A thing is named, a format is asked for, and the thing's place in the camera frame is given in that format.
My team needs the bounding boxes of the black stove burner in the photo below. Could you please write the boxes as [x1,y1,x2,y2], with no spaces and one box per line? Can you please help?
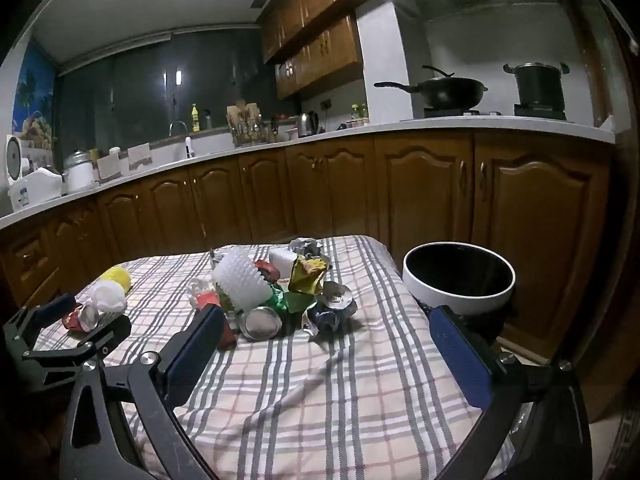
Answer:
[424,106,483,119]

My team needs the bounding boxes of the beach wall poster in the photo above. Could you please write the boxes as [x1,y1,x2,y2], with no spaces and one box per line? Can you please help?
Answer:
[17,45,56,148]

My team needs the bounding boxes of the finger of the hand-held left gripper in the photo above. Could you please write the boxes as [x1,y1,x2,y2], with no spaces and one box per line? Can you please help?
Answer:
[2,292,78,357]
[22,316,132,362]

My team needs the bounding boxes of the yellow wrapper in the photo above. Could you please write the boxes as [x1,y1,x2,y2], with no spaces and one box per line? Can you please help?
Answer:
[99,266,133,295]

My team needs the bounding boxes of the blue crushed can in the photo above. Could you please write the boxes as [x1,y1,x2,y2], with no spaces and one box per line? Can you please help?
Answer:
[301,282,358,336]

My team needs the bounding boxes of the white kitchen countertop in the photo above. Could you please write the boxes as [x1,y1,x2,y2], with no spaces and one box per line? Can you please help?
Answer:
[0,115,616,231]

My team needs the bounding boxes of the black wok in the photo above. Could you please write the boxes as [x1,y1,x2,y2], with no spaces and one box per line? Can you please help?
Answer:
[374,66,488,110]

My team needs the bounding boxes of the red wrapper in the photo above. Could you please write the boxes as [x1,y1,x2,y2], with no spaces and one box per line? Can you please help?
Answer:
[192,290,238,351]

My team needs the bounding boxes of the silver crushed can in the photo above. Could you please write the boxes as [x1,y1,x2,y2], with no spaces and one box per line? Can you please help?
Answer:
[239,306,284,342]

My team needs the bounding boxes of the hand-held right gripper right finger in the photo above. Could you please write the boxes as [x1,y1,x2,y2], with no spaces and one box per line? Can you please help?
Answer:
[429,304,594,480]

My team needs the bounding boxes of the small red can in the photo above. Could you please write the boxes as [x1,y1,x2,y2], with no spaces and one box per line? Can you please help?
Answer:
[252,260,281,283]

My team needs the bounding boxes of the wooden lower cabinets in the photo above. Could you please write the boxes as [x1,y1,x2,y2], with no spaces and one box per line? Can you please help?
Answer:
[0,130,613,361]

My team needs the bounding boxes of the clear plastic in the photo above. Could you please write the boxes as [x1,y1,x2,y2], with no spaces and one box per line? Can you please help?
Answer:
[187,277,216,301]

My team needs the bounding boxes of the wooden upper cabinets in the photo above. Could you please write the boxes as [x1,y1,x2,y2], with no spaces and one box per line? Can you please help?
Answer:
[261,0,386,100]

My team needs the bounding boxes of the black cooking pot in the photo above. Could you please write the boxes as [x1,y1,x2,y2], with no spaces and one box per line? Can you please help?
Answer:
[503,62,571,111]

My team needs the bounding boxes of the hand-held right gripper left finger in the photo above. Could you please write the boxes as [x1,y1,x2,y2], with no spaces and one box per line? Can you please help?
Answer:
[60,304,226,480]

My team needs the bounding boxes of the grey crumpled paper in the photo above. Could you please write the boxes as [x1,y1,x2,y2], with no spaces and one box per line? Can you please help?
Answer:
[289,237,322,258]

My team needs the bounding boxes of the white paper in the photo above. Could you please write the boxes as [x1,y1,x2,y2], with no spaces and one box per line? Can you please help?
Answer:
[90,280,128,313]

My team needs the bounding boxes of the dark kitchen window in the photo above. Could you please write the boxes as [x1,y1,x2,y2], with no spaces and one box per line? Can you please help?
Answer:
[55,35,281,151]

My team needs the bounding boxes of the green snack bag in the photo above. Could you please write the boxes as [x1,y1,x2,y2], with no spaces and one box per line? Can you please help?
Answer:
[287,255,331,295]

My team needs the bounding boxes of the checked tablecloth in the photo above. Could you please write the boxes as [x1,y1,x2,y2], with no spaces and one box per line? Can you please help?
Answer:
[30,234,516,480]

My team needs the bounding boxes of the white foam fruit net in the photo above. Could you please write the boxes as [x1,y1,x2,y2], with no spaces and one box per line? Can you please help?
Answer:
[212,245,268,313]

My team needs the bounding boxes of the white container metal lid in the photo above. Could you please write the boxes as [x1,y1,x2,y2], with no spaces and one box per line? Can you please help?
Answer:
[64,150,101,193]

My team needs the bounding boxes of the spice jars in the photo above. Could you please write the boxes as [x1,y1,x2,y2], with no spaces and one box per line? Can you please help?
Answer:
[345,104,371,128]

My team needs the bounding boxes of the green wrapper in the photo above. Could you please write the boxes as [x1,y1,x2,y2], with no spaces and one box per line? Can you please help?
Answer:
[270,282,318,317]

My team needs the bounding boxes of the red crushed can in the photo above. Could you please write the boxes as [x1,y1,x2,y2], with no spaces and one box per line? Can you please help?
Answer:
[62,302,106,333]

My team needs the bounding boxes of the white foam block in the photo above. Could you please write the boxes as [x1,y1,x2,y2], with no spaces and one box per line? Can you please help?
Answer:
[269,247,300,280]

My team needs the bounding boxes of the white trash bin black liner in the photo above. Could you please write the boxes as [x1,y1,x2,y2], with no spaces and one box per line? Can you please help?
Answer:
[402,241,517,342]

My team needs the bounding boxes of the wooden cabinets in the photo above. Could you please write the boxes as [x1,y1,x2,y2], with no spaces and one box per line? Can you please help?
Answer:
[0,130,613,361]
[261,0,386,100]

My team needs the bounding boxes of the dish rack with utensils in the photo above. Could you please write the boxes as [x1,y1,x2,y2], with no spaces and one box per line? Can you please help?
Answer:
[226,102,266,147]

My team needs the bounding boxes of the white rice cooker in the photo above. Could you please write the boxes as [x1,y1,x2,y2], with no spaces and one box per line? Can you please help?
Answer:
[6,135,63,209]

